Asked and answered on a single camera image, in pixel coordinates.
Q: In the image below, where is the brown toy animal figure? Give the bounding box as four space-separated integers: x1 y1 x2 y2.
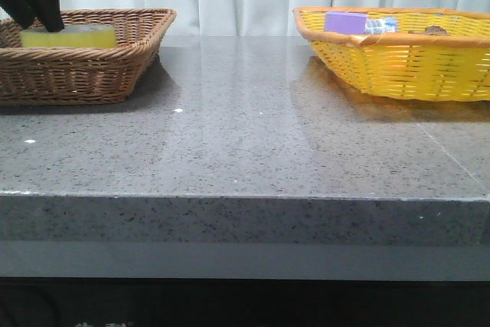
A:
408 25 449 36

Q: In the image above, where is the blue white small packet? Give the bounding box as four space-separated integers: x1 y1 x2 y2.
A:
364 17 398 35

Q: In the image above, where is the purple foam cube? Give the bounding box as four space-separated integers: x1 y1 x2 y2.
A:
324 11 368 34

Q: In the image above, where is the brown wicker basket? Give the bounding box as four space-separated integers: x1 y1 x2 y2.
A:
1 8 177 106

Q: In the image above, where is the yellow packing tape roll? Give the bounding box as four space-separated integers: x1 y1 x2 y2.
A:
20 24 117 48

